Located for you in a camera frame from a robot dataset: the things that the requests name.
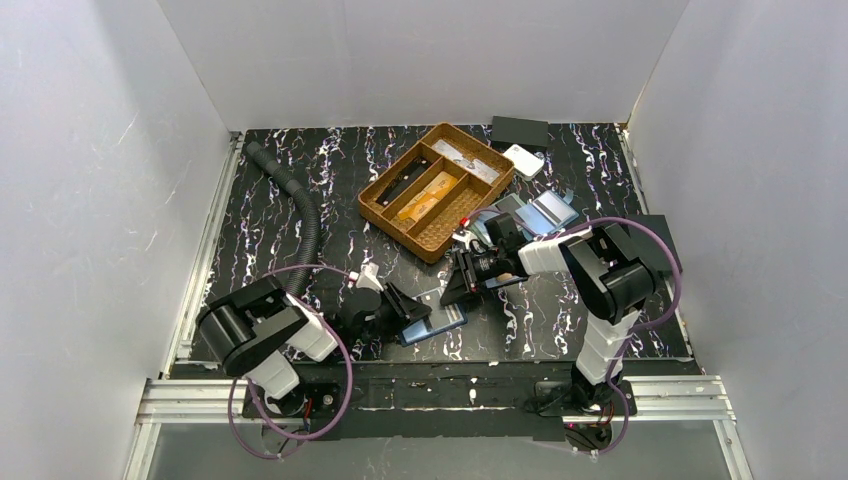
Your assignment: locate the black box at right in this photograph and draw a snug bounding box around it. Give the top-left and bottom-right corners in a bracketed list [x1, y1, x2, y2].
[625, 214, 683, 278]

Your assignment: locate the white small box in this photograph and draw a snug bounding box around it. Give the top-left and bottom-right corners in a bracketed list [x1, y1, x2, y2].
[503, 144, 545, 181]

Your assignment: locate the navy blue card holder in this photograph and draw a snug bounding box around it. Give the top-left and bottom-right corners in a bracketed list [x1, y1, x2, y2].
[398, 304, 468, 347]

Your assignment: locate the white card black stripe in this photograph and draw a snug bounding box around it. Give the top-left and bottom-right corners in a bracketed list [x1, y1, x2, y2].
[462, 158, 499, 185]

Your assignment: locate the black VIP card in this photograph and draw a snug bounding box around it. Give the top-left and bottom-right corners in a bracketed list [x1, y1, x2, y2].
[415, 288, 444, 312]

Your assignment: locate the black box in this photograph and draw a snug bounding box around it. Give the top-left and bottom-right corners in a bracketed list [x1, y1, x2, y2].
[490, 116, 549, 150]
[625, 214, 683, 278]

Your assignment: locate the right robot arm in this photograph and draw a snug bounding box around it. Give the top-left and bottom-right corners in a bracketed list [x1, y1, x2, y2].
[440, 213, 660, 406]

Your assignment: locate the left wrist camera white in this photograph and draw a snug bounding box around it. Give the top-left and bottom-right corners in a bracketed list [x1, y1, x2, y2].
[350, 262, 384, 292]

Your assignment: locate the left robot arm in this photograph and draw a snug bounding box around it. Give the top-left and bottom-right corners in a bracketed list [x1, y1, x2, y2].
[196, 277, 432, 400]

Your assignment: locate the black corrugated hose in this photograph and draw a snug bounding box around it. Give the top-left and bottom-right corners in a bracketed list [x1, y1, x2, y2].
[245, 141, 323, 296]

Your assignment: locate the green card holder open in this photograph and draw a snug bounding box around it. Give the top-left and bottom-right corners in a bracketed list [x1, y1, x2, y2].
[492, 193, 526, 221]

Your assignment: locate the black box at back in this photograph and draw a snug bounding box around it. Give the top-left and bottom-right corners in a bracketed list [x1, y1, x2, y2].
[490, 116, 549, 150]

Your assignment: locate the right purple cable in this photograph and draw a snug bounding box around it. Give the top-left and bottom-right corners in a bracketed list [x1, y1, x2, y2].
[463, 206, 684, 457]

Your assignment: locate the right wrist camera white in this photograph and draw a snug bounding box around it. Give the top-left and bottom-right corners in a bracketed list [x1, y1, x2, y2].
[451, 216, 484, 254]

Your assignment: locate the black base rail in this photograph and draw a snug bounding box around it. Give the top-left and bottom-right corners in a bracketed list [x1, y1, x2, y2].
[243, 361, 637, 442]

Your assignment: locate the orange card in tray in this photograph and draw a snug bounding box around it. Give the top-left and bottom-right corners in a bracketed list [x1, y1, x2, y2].
[414, 171, 458, 199]

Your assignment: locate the orange VIP card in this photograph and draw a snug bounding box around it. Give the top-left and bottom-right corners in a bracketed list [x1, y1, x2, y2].
[397, 194, 440, 222]

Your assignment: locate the light blue card holder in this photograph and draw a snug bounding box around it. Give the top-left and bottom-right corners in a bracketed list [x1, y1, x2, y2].
[516, 190, 578, 236]

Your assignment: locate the white card in tray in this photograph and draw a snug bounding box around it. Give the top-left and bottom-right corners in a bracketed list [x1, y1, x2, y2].
[431, 139, 482, 173]

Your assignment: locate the black card holder open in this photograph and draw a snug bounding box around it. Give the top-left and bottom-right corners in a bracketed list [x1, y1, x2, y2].
[484, 272, 528, 290]

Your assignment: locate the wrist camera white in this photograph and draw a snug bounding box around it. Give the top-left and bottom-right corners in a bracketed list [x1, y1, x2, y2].
[451, 216, 484, 254]
[350, 262, 384, 292]

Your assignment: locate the brown woven divider tray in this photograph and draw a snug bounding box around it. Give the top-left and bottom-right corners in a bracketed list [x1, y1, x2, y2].
[358, 123, 515, 264]

